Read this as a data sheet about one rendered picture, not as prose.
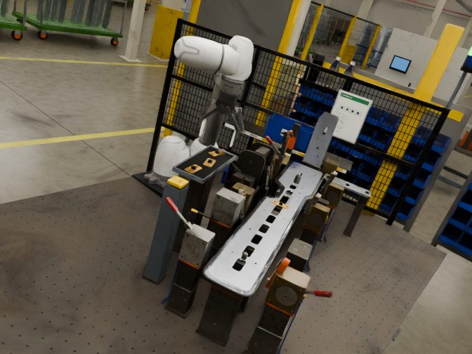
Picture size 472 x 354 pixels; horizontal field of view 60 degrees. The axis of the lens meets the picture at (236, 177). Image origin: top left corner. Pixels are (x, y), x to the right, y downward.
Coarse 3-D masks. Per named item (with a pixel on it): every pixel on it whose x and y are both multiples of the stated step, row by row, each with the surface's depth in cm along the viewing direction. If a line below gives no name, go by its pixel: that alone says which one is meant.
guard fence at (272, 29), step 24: (216, 0) 427; (240, 0) 409; (264, 0) 393; (288, 0) 378; (216, 24) 432; (240, 24) 414; (264, 24) 397; (288, 24) 379; (192, 72) 464; (264, 72) 407; (192, 96) 470; (240, 96) 429; (264, 96) 408; (168, 120) 497; (192, 120) 476; (240, 144) 440
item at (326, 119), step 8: (328, 112) 247; (320, 120) 250; (328, 120) 248; (336, 120) 246; (320, 128) 251; (328, 128) 250; (312, 136) 255; (320, 136) 253; (328, 136) 251; (312, 144) 256; (320, 144) 254; (328, 144) 253; (312, 152) 258; (320, 152) 256; (304, 160) 261; (312, 160) 259; (320, 160) 257
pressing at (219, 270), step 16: (288, 176) 230; (304, 176) 237; (320, 176) 244; (304, 192) 216; (256, 208) 185; (272, 208) 190; (240, 224) 168; (256, 224) 173; (272, 224) 176; (288, 224) 180; (240, 240) 158; (272, 240) 164; (224, 256) 146; (240, 256) 148; (256, 256) 151; (272, 256) 155; (208, 272) 135; (224, 272) 138; (240, 272) 140; (256, 272) 143; (240, 288) 133; (256, 288) 136
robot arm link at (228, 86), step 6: (222, 78) 159; (228, 78) 157; (222, 84) 159; (228, 84) 158; (234, 84) 157; (240, 84) 159; (222, 90) 161; (228, 90) 159; (234, 90) 159; (240, 90) 162
